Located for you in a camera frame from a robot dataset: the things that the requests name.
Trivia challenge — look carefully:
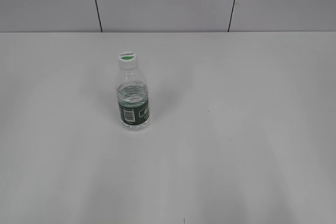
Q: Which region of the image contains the clear plastic water bottle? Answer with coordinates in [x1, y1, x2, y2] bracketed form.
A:
[116, 67, 150, 132]

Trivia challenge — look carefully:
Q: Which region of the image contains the white green bottle cap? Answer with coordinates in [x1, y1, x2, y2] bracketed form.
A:
[118, 51, 138, 70]

